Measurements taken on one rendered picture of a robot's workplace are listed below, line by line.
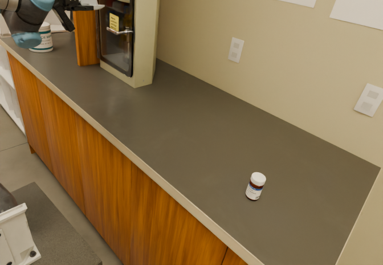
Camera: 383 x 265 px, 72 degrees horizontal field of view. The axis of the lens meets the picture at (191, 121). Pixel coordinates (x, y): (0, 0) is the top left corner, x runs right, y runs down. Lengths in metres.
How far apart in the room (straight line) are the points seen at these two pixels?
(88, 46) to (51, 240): 1.10
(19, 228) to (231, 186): 0.55
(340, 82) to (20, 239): 1.14
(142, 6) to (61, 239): 0.93
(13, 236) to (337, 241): 0.75
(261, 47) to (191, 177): 0.74
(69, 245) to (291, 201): 0.61
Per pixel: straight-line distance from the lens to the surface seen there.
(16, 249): 0.65
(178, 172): 0.85
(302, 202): 0.90
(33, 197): 0.82
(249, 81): 1.38
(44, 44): 1.79
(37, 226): 0.75
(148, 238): 1.19
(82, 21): 1.53
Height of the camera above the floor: 1.52
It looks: 31 degrees down
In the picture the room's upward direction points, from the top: 9 degrees clockwise
